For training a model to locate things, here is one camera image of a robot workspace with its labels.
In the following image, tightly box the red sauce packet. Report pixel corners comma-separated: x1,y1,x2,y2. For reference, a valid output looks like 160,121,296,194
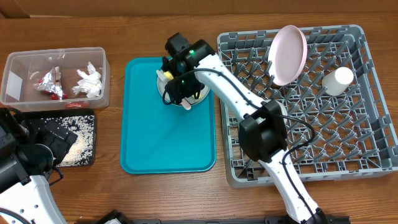
65,101,86,109

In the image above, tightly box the silver foil wrapper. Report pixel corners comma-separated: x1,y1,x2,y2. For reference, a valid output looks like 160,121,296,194
34,67,68,100

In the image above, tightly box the white napkin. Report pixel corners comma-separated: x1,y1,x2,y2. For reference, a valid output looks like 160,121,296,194
72,62,102,98

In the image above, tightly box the white large plate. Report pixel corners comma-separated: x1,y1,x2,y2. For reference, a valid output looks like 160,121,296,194
268,25,307,86

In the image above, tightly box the white plastic cup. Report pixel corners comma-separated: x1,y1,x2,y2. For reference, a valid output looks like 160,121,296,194
322,67,354,96

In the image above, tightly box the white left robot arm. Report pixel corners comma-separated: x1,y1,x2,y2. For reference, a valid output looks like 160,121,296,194
1,108,78,223

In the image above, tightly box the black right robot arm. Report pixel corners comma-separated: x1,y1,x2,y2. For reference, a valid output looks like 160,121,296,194
158,33,327,223

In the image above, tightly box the grey dishwasher rack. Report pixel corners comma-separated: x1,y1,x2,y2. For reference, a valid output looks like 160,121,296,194
217,25,397,181

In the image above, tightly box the yellow plastic spoon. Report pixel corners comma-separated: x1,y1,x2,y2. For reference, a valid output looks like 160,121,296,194
164,71,174,80

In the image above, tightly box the grey small plate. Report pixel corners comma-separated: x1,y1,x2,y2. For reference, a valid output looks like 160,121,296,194
157,77,210,110

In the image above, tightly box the white plastic knife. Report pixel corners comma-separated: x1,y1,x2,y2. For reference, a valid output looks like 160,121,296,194
156,70,192,110

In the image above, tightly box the black plastic tray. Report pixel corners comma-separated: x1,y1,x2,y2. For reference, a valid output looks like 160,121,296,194
23,108,96,166

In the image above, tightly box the spilled white rice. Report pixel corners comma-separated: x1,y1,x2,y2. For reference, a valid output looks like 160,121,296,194
45,115,96,167

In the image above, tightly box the teal serving tray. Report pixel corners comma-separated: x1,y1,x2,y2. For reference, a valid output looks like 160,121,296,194
120,57,216,174

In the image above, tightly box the clear plastic bin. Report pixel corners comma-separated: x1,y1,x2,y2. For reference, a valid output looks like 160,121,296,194
1,47,110,111

